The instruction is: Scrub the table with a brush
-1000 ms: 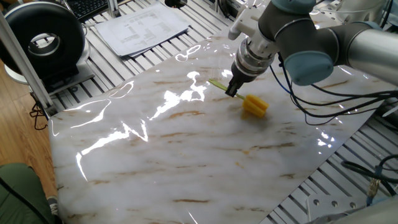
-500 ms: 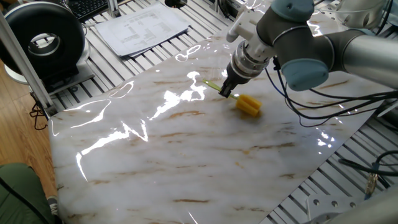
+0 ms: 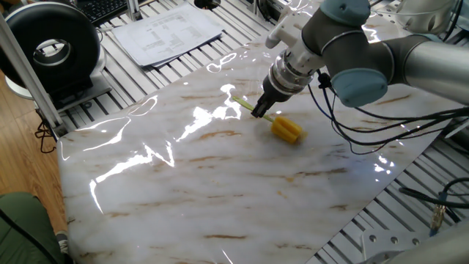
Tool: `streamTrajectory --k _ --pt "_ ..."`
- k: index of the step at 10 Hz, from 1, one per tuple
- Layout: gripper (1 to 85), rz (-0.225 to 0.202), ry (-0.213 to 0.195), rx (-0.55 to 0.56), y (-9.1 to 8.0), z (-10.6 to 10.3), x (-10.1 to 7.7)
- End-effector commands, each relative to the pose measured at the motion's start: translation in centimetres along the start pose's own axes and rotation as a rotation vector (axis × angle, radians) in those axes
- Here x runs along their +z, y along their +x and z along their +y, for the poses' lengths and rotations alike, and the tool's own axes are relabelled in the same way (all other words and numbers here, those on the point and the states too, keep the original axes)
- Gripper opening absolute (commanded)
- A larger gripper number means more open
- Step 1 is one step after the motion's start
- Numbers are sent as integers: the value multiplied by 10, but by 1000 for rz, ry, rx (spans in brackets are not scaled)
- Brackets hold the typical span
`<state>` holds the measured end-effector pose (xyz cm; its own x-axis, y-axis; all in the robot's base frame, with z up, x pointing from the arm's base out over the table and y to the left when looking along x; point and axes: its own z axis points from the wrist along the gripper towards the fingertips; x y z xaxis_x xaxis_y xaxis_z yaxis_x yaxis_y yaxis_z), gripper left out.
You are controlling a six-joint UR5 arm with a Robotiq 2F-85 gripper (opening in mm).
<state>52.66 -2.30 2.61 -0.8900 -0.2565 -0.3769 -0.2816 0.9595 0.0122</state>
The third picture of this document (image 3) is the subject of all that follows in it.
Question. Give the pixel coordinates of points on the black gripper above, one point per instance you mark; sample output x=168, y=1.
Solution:
x=275, y=93

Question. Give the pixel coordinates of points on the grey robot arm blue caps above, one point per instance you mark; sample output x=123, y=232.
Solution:
x=351, y=47

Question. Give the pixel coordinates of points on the marble pattern table sheet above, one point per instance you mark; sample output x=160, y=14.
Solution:
x=220, y=205

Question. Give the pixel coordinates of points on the black round object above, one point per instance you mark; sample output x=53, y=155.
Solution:
x=207, y=3

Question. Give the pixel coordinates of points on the printed paper sheets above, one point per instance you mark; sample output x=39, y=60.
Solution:
x=165, y=36

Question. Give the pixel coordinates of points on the black keyboard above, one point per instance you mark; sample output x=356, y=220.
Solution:
x=102, y=9

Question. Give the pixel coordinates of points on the grey shoe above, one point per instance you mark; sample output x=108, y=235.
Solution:
x=62, y=242

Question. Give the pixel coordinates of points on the green trouser leg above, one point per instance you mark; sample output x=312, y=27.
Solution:
x=22, y=227

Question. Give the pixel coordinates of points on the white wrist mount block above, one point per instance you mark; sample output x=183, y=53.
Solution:
x=286, y=31

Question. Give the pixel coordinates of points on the slim aluminium post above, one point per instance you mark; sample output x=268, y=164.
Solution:
x=134, y=9

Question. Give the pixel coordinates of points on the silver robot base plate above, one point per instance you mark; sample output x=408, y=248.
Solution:
x=384, y=243

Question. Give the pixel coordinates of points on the aluminium frame post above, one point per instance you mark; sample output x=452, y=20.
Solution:
x=29, y=77

